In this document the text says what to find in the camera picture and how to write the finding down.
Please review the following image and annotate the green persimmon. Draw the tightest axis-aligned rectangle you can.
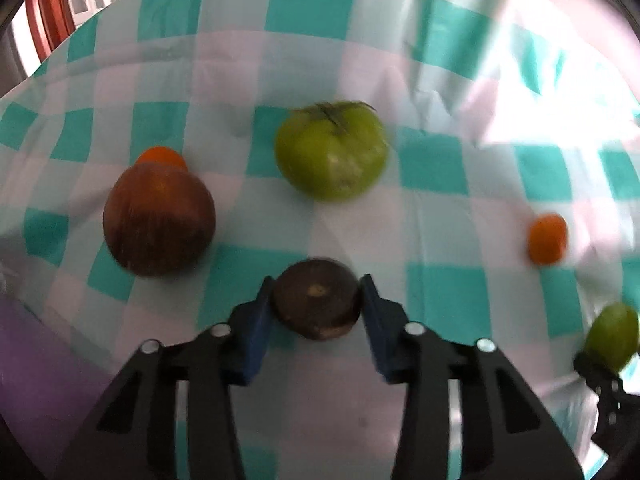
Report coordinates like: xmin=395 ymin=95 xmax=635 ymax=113
xmin=274 ymin=101 xmax=390 ymax=203

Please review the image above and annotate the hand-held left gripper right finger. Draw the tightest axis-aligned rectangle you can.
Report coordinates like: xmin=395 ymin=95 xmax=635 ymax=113
xmin=360 ymin=274 xmax=586 ymax=480

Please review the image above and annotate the dark purple mangosteen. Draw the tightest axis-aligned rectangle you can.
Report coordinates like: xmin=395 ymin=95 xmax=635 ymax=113
xmin=272 ymin=258 xmax=363 ymax=341

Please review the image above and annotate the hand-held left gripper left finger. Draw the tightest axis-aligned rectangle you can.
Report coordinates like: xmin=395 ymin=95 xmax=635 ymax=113
xmin=56 ymin=276 xmax=275 ymax=480

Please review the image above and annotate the small green fruit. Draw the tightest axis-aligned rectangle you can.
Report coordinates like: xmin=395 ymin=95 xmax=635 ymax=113
xmin=584 ymin=303 xmax=640 ymax=374

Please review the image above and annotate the red wooden furniture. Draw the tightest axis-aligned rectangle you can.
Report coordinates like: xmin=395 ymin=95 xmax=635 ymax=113
xmin=25 ymin=0 xmax=76 ymax=58

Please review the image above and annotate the small orange kumquat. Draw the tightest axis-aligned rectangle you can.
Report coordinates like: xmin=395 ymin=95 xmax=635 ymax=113
xmin=528 ymin=213 xmax=569 ymax=265
xmin=135 ymin=146 xmax=189 ymax=173

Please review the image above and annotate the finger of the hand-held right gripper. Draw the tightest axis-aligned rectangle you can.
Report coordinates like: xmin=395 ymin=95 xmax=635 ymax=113
xmin=574 ymin=351 xmax=633 ymax=458

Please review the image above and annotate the teal checkered tablecloth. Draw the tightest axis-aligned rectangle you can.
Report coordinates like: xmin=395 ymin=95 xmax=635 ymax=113
xmin=0 ymin=0 xmax=640 ymax=480

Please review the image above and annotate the large brown round fruit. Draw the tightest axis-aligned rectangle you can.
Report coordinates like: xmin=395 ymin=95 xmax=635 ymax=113
xmin=103 ymin=166 xmax=217 ymax=278

